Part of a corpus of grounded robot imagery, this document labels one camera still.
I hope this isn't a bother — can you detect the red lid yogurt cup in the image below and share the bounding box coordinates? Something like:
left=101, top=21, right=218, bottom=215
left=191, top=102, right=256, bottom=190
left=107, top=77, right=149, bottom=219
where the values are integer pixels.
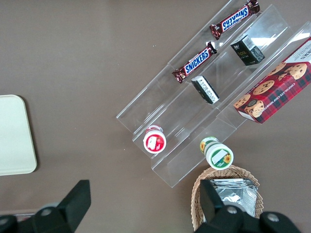
left=142, top=124, right=167, bottom=154

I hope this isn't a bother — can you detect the red tartan cookie box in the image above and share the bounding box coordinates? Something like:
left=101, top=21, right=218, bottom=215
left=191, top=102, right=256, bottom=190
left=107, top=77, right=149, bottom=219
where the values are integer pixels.
left=232, top=36, right=311, bottom=125

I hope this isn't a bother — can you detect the cream plastic tray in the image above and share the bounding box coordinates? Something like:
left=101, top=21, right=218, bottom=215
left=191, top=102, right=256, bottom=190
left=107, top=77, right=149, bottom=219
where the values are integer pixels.
left=0, top=94, right=37, bottom=176

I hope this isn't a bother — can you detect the clear acrylic tiered stand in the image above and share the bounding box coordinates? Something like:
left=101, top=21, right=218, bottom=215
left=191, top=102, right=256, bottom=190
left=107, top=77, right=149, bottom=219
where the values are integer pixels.
left=115, top=0, right=311, bottom=189

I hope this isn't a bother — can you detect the Snickers chocolate bar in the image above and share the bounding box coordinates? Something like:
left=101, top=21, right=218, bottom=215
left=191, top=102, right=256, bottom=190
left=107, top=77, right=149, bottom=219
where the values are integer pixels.
left=172, top=41, right=218, bottom=84
left=209, top=0, right=261, bottom=40

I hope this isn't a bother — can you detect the silver foil packet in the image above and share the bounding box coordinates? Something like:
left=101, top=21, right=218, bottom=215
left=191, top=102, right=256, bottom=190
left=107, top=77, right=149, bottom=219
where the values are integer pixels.
left=210, top=178, right=259, bottom=218

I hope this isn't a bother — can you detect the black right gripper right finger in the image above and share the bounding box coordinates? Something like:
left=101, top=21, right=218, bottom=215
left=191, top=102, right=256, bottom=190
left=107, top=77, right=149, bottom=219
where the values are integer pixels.
left=194, top=179, right=262, bottom=233

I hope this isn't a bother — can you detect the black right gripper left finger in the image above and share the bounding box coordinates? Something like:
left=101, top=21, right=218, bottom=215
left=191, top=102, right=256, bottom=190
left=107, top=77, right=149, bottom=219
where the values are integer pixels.
left=31, top=179, right=92, bottom=233

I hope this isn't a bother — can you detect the green lid yogurt cup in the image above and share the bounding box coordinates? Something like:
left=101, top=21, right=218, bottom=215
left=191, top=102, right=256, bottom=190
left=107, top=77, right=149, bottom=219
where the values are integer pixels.
left=199, top=136, right=234, bottom=170

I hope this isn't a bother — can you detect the light wicker basket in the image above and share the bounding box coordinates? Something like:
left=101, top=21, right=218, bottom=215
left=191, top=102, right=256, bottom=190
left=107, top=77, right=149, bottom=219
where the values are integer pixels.
left=190, top=164, right=264, bottom=233

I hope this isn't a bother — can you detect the small black box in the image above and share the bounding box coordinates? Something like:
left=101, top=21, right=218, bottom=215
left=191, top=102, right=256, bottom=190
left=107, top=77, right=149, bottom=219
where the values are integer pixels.
left=230, top=34, right=265, bottom=67
left=190, top=75, right=221, bottom=105

